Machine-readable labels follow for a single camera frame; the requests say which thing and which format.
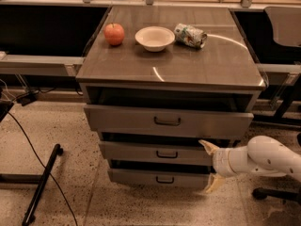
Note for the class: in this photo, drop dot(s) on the red apple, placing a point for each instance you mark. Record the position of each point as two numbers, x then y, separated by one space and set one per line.
114 34

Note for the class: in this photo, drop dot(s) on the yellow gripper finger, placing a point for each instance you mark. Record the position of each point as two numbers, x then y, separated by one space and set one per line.
214 182
209 147

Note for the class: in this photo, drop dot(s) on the grey chair backrest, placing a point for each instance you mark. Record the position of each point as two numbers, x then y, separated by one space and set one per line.
286 24

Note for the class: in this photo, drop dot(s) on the grey drawer cabinet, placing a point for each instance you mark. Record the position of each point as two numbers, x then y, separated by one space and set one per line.
220 77

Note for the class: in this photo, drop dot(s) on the crushed green white can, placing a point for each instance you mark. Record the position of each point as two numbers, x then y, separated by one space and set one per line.
190 36

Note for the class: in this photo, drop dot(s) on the grey drawer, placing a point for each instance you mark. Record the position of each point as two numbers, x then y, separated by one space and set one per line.
155 153
167 122
158 178

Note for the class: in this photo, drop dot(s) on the grey top drawer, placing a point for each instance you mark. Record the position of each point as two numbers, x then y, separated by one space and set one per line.
167 122

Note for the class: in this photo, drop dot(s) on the white bowl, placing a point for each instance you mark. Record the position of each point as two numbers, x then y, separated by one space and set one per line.
154 38

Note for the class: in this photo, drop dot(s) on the grey metal shelf rail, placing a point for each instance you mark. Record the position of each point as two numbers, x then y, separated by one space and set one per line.
41 65

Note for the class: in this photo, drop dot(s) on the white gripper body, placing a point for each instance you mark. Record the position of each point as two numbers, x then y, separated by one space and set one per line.
221 163

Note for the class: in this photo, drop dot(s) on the black stand leg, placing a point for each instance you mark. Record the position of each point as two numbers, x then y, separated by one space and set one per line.
39 180

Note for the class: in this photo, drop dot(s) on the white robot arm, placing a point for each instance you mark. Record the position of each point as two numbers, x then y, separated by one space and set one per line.
241 163

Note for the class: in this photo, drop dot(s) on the grey bottom drawer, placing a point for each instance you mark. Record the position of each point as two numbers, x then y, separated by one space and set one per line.
158 178

